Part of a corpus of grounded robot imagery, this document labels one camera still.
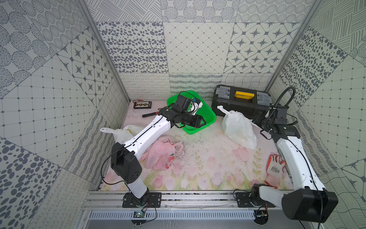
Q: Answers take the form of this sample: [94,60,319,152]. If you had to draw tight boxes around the pink plastic bag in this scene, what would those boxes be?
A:
[140,136,184,170]

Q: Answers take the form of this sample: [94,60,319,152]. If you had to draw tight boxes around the lemon print plastic bag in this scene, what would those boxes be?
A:
[100,125,143,144]

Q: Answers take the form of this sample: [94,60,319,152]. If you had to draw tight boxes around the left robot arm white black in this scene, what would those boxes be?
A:
[111,92,207,205]

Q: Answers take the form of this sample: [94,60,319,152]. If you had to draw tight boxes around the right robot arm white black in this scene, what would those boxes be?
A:
[251,105,338,224]

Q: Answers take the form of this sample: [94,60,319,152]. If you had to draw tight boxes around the green plastic basket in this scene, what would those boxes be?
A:
[164,91,216,135]

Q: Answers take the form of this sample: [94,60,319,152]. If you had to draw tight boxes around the red pipe wrench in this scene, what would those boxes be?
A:
[142,111,159,118]

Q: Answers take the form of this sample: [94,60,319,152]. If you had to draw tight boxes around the black screw bit case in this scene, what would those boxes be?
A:
[133,101,152,109]

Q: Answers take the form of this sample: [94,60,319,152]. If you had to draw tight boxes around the red white work glove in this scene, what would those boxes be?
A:
[265,154,287,189]

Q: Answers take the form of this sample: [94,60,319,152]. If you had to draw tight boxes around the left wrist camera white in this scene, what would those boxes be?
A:
[190,98,203,115]

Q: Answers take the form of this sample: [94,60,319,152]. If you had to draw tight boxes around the black toolbox yellow handle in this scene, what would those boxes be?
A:
[211,85,272,119]

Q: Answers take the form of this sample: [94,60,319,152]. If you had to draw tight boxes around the aluminium front rail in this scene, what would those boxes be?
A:
[81,190,316,211]

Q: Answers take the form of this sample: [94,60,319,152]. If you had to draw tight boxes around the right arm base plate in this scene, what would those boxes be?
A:
[234,192,275,208]

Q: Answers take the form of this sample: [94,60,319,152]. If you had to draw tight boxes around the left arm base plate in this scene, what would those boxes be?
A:
[123,192,162,208]

